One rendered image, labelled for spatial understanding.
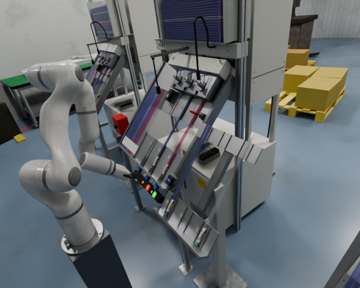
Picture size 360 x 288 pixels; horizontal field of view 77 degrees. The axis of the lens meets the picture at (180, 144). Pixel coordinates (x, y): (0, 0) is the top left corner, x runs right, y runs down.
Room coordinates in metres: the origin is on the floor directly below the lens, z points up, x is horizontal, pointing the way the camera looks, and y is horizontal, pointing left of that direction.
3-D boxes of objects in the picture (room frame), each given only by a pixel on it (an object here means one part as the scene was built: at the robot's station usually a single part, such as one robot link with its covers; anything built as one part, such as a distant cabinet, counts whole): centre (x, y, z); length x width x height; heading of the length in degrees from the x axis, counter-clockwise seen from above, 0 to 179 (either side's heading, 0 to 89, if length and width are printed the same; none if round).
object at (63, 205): (0.74, 0.54, 1.00); 0.19 x 0.12 x 0.24; 74
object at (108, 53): (2.69, 0.64, 0.66); 1.01 x 0.73 x 1.31; 121
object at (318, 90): (3.37, -2.10, 0.22); 1.21 x 0.86 x 0.44; 131
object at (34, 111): (4.89, 1.85, 0.46); 2.56 x 1.00 x 0.93; 132
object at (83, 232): (0.73, 0.51, 0.79); 0.19 x 0.19 x 0.18
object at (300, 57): (5.39, -2.62, 0.24); 1.25 x 0.86 x 0.47; 44
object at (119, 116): (1.93, 0.51, 0.39); 0.24 x 0.24 x 0.78; 31
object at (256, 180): (1.56, -0.26, 0.31); 0.70 x 0.65 x 0.62; 31
